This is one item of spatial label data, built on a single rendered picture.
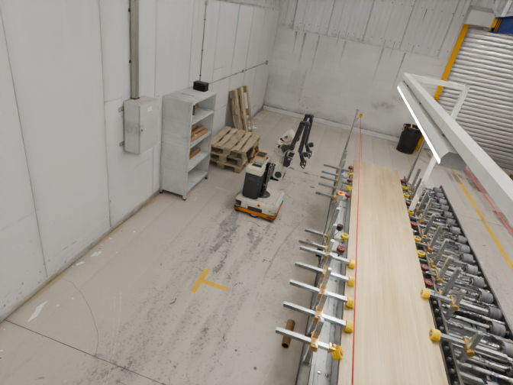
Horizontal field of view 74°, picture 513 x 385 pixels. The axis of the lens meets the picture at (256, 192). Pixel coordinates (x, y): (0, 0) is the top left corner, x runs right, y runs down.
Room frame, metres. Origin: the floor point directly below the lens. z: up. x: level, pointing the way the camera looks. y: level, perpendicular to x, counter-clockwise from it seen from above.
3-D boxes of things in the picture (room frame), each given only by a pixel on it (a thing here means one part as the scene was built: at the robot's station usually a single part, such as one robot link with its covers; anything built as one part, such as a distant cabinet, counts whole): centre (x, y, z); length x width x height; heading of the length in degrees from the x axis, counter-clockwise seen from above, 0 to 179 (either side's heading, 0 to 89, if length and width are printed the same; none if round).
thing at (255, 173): (4.73, 0.01, 0.59); 0.55 x 0.34 x 0.83; 169
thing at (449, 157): (2.78, -1.14, 2.34); 2.40 x 0.12 x 0.08; 169
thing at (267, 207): (4.71, -0.08, 0.16); 0.67 x 0.64 x 0.25; 79
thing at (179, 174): (5.01, 1.21, 0.78); 0.90 x 0.45 x 1.55; 169
